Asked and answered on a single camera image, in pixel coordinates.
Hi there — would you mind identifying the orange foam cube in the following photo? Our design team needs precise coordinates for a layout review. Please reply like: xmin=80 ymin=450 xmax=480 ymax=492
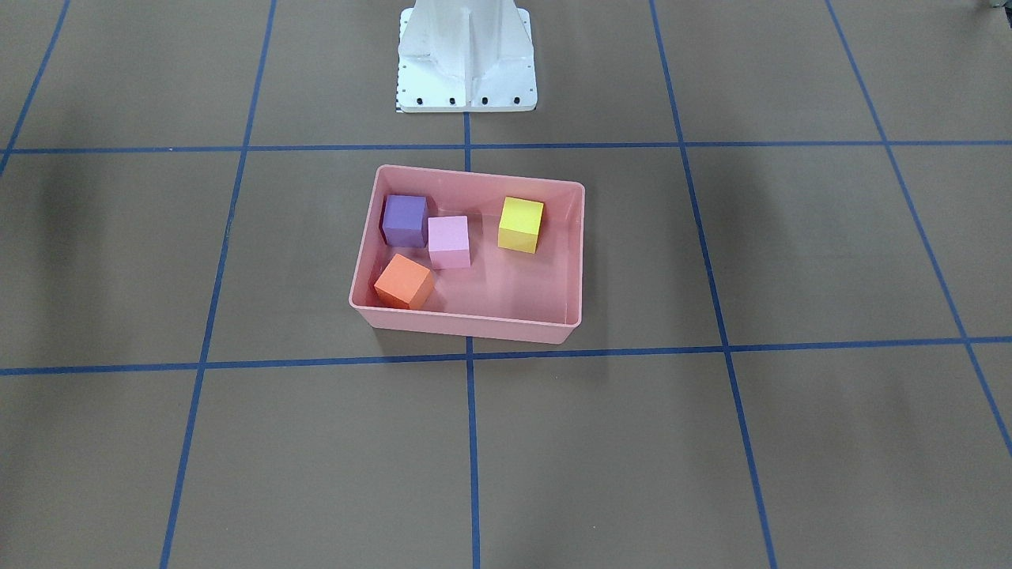
xmin=373 ymin=254 xmax=435 ymax=311

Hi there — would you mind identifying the purple foam cube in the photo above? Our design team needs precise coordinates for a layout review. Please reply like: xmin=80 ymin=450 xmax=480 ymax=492
xmin=382 ymin=194 xmax=428 ymax=248

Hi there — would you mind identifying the yellow foam cube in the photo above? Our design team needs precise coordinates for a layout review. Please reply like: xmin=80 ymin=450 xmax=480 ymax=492
xmin=497 ymin=197 xmax=545 ymax=254

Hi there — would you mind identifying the pink foam cube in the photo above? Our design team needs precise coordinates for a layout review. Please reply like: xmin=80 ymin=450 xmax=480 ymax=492
xmin=428 ymin=216 xmax=471 ymax=270

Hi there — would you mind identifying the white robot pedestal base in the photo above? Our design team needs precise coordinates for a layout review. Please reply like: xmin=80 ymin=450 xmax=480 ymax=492
xmin=395 ymin=1 xmax=538 ymax=113

